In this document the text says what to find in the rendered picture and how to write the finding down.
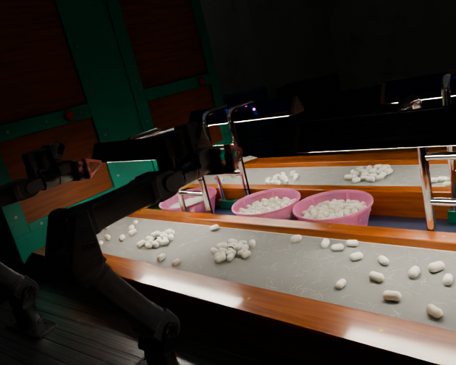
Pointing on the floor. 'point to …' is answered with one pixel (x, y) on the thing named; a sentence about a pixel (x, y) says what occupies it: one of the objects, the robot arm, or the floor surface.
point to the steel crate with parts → (314, 98)
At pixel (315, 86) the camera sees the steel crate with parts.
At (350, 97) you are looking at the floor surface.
